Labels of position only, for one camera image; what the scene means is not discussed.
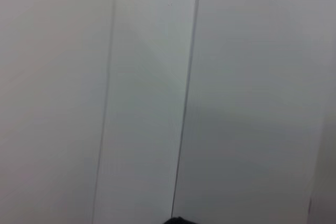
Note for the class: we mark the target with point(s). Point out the black tablecloth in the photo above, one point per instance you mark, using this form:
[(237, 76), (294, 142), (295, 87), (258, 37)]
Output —
[(179, 221)]

